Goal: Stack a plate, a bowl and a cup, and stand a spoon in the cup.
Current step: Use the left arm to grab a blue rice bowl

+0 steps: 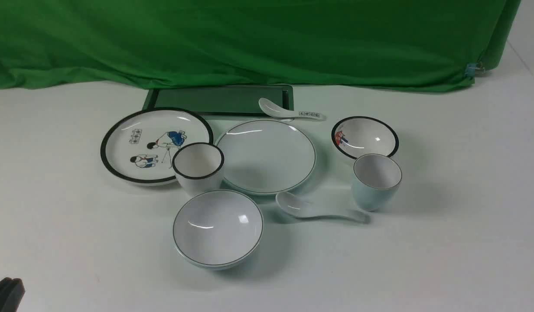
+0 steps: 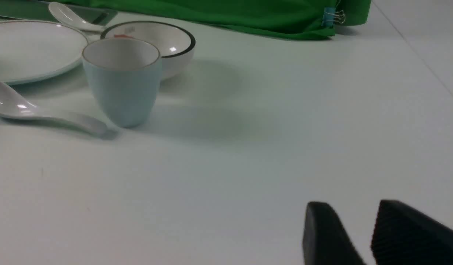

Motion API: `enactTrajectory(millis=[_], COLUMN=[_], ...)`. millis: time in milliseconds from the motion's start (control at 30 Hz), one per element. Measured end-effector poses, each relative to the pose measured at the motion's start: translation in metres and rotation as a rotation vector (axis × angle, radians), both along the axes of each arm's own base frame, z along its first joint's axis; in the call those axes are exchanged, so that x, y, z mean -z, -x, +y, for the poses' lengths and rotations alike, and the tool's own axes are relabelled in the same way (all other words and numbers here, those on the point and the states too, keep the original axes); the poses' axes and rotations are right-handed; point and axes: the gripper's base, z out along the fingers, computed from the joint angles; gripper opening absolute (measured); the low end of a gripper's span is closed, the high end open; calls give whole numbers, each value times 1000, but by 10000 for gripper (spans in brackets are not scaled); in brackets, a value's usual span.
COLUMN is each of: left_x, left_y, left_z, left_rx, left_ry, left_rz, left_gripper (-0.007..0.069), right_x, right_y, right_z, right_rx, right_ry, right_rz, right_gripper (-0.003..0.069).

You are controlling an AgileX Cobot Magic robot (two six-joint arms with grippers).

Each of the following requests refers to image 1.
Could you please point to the pale blue bowl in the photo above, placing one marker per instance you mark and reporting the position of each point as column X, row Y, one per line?
column 218, row 230

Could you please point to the white spoon with printed handle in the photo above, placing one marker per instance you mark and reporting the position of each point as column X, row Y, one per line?
column 276, row 111

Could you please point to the green backdrop cloth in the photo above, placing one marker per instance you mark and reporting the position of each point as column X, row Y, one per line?
column 406, row 45

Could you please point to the blue binder clip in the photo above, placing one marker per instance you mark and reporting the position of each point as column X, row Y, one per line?
column 474, row 69

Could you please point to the small illustrated black-rimmed bowl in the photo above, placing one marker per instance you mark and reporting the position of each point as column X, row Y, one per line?
column 357, row 136

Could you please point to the dark green rectangular tray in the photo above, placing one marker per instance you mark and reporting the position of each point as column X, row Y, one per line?
column 228, row 101

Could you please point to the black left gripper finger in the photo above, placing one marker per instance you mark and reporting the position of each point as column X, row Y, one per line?
column 11, row 294

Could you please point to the white cup with black rim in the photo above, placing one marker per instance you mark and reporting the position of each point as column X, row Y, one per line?
column 199, row 168

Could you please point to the plain white ceramic spoon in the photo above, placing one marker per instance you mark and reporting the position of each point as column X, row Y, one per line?
column 302, row 209

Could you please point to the pale blue cup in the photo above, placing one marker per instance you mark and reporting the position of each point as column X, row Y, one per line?
column 376, row 178

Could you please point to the pale blue plate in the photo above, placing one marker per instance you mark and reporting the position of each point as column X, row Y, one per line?
column 264, row 157

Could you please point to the illustrated plate with black rim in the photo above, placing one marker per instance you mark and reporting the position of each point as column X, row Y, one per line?
column 140, row 147

